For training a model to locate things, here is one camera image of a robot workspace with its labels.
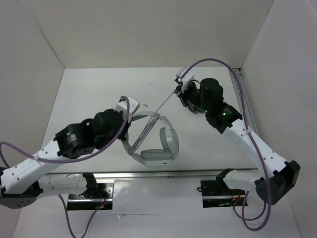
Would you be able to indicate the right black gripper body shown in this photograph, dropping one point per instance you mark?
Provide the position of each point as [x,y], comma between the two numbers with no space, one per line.
[191,95]

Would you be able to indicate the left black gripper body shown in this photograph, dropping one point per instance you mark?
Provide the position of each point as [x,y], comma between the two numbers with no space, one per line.
[124,131]

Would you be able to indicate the white over-ear headphones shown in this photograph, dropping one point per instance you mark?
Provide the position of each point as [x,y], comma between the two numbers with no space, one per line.
[159,147]

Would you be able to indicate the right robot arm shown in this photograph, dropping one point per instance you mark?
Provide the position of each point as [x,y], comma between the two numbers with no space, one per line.
[273,177]

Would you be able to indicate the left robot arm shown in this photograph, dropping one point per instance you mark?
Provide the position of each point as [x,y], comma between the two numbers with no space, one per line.
[23,184]

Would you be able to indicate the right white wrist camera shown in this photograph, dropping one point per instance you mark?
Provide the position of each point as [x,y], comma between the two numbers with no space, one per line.
[183,79]

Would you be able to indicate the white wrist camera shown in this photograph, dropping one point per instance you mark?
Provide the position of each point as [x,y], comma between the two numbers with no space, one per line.
[183,79]
[128,107]

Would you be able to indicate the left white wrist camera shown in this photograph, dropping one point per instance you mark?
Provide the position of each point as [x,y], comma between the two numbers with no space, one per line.
[128,107]

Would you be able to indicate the aluminium side rail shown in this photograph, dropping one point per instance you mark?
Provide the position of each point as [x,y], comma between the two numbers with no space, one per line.
[248,111]

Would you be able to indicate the aluminium front rail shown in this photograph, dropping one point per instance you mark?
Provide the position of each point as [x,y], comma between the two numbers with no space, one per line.
[158,174]

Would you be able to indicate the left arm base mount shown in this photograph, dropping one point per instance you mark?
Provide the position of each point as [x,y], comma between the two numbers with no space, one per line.
[103,198]

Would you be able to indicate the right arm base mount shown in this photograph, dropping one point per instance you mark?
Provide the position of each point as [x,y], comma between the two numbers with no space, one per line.
[216,195]

